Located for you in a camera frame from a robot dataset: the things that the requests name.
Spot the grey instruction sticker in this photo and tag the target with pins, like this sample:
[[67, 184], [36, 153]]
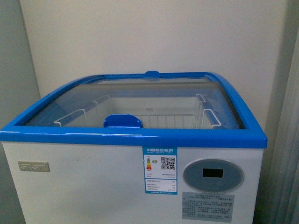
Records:
[[207, 207]]

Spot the blue front lid handle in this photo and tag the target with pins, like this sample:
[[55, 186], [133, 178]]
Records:
[[122, 121]]

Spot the silver brand badge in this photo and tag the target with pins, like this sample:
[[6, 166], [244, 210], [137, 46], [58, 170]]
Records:
[[33, 166]]

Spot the white wire basket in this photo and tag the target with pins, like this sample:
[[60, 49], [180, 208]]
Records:
[[193, 112]]

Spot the oval grey control panel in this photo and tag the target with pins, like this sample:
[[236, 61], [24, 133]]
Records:
[[213, 176]]

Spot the grey curtain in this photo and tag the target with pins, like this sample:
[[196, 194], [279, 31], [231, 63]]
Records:
[[284, 173]]

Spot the white chest freezer blue rim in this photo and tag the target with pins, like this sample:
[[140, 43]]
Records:
[[97, 174]]

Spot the blue energy label sticker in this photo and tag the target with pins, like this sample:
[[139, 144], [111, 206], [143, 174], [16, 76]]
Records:
[[160, 170]]

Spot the front sliding glass lid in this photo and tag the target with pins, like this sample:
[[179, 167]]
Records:
[[82, 95]]

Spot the blue lid handle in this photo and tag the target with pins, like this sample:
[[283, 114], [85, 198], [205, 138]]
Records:
[[152, 74], [122, 121]]

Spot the blue rear lid handle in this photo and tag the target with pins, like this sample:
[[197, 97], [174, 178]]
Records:
[[152, 74]]

